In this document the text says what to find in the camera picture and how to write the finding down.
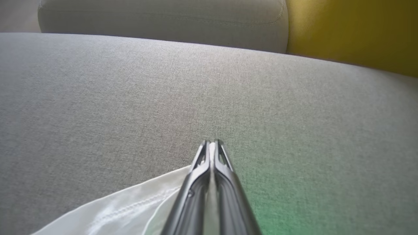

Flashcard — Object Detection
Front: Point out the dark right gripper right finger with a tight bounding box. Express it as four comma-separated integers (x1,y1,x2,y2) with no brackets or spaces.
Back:
214,139,263,235

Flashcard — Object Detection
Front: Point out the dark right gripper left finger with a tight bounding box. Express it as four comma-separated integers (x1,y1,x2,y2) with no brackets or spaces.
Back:
160,140,213,235

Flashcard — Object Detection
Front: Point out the red jersey with white sleeves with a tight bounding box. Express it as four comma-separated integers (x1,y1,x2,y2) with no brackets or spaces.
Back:
31,142,220,235

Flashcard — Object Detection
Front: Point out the large grey sofa seat cushion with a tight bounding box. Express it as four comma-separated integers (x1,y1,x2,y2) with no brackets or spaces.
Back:
0,33,418,235

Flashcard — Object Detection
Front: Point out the grey sofa back cushion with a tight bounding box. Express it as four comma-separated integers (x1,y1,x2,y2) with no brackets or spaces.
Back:
38,0,289,54

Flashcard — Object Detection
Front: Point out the large yellow sofa back cushion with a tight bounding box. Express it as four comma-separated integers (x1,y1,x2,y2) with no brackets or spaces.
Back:
286,0,418,78

